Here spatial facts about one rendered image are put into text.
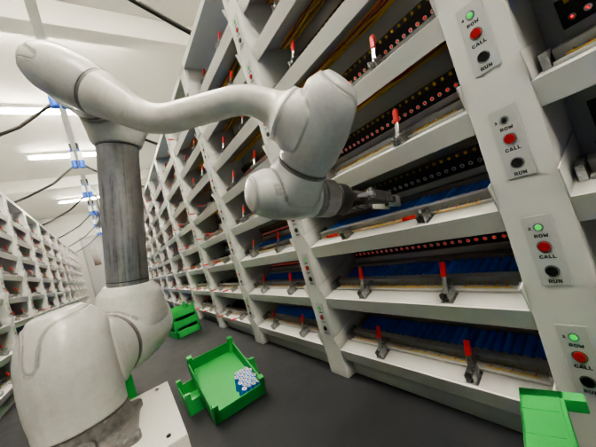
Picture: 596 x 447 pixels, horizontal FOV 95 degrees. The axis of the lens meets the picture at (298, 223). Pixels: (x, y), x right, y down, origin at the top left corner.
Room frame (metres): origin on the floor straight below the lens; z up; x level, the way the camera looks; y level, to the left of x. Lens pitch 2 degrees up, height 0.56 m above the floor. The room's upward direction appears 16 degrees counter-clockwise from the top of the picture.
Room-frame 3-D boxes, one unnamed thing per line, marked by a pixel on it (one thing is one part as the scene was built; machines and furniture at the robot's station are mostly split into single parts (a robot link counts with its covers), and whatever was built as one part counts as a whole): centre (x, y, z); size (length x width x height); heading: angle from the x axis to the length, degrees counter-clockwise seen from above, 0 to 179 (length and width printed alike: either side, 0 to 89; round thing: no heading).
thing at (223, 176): (1.67, 0.33, 0.85); 0.20 x 0.09 x 1.71; 125
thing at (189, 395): (1.22, 0.54, 0.04); 0.30 x 0.20 x 0.08; 125
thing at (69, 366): (0.56, 0.52, 0.44); 0.18 x 0.16 x 0.22; 0
